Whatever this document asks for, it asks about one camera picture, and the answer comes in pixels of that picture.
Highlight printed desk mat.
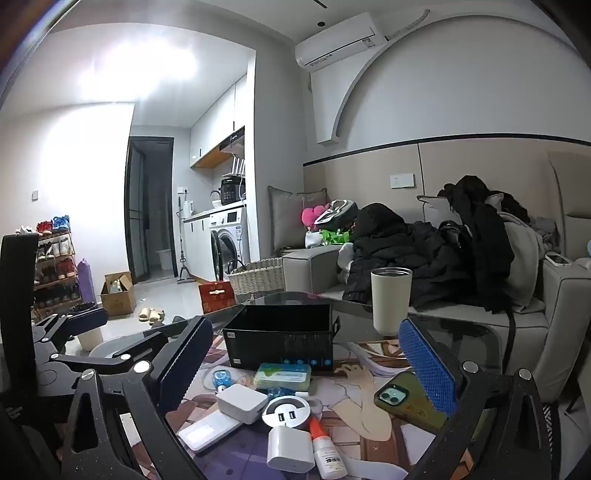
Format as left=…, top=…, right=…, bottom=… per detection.
left=182, top=339, right=474, bottom=480

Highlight small white glue bottle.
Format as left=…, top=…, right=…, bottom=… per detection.
left=308, top=414, right=348, bottom=480

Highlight white power adapter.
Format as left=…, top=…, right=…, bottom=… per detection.
left=266, top=425, right=315, bottom=473

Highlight black framed glass door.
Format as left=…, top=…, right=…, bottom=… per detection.
left=124, top=137, right=175, bottom=282

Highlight white wall cabinets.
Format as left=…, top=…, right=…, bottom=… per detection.
left=189, top=75, right=248, bottom=169

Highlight black and white striped rug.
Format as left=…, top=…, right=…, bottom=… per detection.
left=540, top=399, right=574, bottom=431

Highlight white washing machine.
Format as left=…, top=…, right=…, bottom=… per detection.
left=209, top=210, right=250, bottom=282

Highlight white base cabinet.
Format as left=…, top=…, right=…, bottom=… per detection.
left=183, top=217, right=213, bottom=280

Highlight green bag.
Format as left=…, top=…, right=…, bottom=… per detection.
left=321, top=228, right=354, bottom=246

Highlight wooden shoe rack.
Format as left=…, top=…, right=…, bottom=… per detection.
left=16, top=215, right=85, bottom=320

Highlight white power bank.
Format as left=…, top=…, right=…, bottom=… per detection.
left=177, top=410, right=242, bottom=453

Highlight smartphone in green case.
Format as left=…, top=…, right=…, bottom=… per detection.
left=373, top=371, right=450, bottom=435

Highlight white square charger box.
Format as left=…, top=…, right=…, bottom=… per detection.
left=216, top=383, right=269, bottom=425

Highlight white round lid container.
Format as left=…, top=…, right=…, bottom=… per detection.
left=262, top=395, right=313, bottom=428

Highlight white air conditioner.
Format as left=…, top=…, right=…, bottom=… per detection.
left=294, top=11, right=390, bottom=70

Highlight wicker laundry basket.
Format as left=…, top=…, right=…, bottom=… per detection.
left=227, top=257, right=285, bottom=305

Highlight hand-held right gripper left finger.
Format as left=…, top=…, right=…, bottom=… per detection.
left=60, top=316, right=215, bottom=480

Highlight black down jacket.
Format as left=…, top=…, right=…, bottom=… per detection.
left=346, top=203, right=465, bottom=311

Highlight mop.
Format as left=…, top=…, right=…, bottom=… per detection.
left=176, top=197, right=195, bottom=284

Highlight black storage box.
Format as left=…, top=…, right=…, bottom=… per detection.
left=223, top=305, right=341, bottom=371

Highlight pink plush toy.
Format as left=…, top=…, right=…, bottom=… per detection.
left=301, top=205, right=329, bottom=230

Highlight beige sofa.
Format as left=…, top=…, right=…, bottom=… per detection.
left=268, top=150, right=591, bottom=404

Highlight purple rolled yoga mat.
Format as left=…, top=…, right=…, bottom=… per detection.
left=76, top=258, right=97, bottom=306

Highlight black coat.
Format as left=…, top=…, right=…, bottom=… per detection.
left=437, top=175, right=532, bottom=315

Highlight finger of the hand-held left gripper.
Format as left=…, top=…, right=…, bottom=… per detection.
left=48, top=322, right=185, bottom=376
left=31, top=307, right=110, bottom=346

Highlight black kitchen appliance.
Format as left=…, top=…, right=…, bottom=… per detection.
left=220, top=176, right=246, bottom=206

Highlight cardboard box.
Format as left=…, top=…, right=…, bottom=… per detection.
left=100, top=271, right=137, bottom=317

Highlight grey cloth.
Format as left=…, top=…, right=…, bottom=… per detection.
left=499, top=211, right=560, bottom=298

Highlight white cylinder container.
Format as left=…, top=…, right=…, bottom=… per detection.
left=76, top=327, right=105, bottom=352

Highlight blue clear plastic bottle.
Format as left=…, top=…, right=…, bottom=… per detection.
left=210, top=368, right=235, bottom=391

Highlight white tumbler cup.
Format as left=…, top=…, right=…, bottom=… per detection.
left=370, top=267, right=413, bottom=337

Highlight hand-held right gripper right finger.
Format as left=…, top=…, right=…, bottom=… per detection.
left=399, top=318, right=589, bottom=480

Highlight red gift box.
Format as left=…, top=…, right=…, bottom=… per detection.
left=198, top=280, right=236, bottom=315

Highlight teal tissue packet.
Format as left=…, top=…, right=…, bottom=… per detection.
left=253, top=362, right=313, bottom=393

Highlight large grey cushion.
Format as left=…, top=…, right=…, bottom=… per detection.
left=267, top=185, right=330, bottom=253

